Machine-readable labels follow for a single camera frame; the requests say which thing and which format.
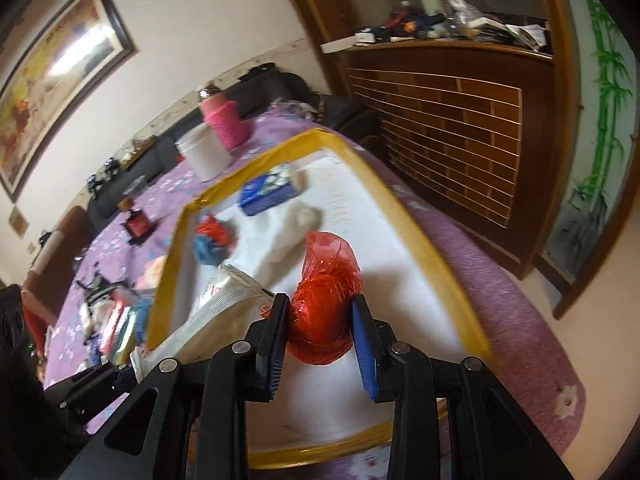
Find red plastic bag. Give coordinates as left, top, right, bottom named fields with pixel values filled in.
left=287, top=231, right=365, bottom=367

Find white plastic jar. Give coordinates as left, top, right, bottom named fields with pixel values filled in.
left=175, top=122, right=233, bottom=182

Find pile of assorted clutter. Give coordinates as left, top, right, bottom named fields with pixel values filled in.
left=355, top=0, right=551, bottom=53

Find brown chair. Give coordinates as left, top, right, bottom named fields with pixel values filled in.
left=22, top=205, right=98, bottom=326

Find wooden cabinet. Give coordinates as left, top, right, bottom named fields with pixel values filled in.
left=272, top=0, right=583, bottom=281

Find red and blue cloth bundle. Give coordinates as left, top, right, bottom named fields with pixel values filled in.
left=192, top=212, right=241, bottom=263

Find colourful sponge pack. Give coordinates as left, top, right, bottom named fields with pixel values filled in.
left=100, top=300, right=136, bottom=356

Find blue tissue box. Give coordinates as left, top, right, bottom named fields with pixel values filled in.
left=237, top=164, right=301, bottom=217

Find crumpled white plastic bag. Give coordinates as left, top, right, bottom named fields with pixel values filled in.
left=250, top=205, right=321, bottom=281

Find pink packet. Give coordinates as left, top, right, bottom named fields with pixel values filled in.
left=135, top=255, right=168, bottom=293

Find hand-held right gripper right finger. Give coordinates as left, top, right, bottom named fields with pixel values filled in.
left=350, top=294, right=576, bottom=480

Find black cylindrical motor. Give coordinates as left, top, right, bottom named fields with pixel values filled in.
left=75, top=272, right=121, bottom=306

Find clear plastic bag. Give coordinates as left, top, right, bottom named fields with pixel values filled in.
left=272, top=100, right=326, bottom=121

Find framed wall painting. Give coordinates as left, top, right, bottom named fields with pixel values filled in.
left=0, top=0, right=138, bottom=203

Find black bag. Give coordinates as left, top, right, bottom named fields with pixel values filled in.
left=237, top=62, right=278, bottom=83

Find pink thermos bottle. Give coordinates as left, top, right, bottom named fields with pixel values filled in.
left=197, top=87, right=251, bottom=150

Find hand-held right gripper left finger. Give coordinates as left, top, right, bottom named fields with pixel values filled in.
left=60, top=293, right=292, bottom=480

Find clear zip bag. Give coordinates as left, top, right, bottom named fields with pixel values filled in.
left=130, top=264, right=278, bottom=386

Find bamboo painted panel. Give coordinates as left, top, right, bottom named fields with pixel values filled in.
left=542, top=0, right=636, bottom=281

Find black sofa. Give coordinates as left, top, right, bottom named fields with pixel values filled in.
left=85, top=62, right=386, bottom=226

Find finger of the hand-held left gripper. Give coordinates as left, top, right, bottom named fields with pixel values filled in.
left=42, top=362, right=138, bottom=423

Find yellow storage box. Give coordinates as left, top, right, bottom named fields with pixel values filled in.
left=145, top=127, right=496, bottom=471

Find small wall plaque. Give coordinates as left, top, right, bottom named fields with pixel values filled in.
left=7, top=205, right=28, bottom=238

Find white flat box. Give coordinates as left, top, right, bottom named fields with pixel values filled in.
left=320, top=34, right=376, bottom=55

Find wooden tea tray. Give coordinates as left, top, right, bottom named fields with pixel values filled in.
left=122, top=137, right=161, bottom=161

